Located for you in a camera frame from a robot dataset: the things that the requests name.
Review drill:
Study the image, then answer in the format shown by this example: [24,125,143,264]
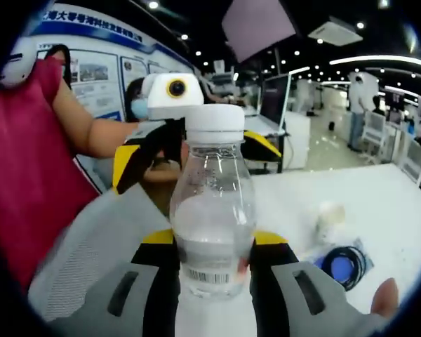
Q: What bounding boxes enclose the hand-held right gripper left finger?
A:
[47,227,182,337]

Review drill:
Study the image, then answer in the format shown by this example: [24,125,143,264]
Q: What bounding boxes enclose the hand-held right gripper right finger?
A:
[248,230,389,337]

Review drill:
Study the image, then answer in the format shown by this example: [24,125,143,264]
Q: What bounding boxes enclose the clear plastic water bottle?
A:
[168,104,258,301]

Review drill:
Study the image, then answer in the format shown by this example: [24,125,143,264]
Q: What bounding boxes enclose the blue mouse pad bag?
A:
[310,238,375,292]

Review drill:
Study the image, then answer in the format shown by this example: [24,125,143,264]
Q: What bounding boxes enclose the black cable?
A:
[321,245,368,292]

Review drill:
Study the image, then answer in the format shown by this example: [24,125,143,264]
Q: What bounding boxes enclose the white paper cup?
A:
[315,201,347,243]

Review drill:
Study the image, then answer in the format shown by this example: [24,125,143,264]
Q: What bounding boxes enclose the person's right hand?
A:
[370,277,400,320]

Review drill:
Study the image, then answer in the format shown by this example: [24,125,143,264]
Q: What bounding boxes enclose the white cabinet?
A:
[283,111,312,169]

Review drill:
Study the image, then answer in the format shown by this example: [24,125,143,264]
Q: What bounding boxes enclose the desk monitor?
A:
[258,72,293,133]

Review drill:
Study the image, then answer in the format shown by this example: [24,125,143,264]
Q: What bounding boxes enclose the grey mesh chair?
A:
[27,182,173,322]

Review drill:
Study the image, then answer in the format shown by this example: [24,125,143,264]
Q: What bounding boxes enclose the hanging purple screen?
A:
[220,0,298,64]

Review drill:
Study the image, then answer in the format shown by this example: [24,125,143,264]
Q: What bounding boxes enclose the white office chair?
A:
[361,111,389,155]
[399,138,421,183]

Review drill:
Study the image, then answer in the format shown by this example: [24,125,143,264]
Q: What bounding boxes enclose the white table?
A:
[173,163,421,337]

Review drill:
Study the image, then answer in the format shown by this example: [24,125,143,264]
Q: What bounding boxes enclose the ceiling air vent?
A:
[307,16,364,47]

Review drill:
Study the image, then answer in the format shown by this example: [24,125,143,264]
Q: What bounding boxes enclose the curved ceiling light strip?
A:
[328,54,421,68]

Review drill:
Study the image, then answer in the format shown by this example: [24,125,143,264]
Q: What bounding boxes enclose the white worn device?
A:
[0,37,38,88]

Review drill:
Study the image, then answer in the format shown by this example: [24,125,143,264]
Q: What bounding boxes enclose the wall poster board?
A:
[27,3,197,124]

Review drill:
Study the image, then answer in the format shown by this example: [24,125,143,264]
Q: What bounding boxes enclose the black shoulder strap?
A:
[45,44,73,85]

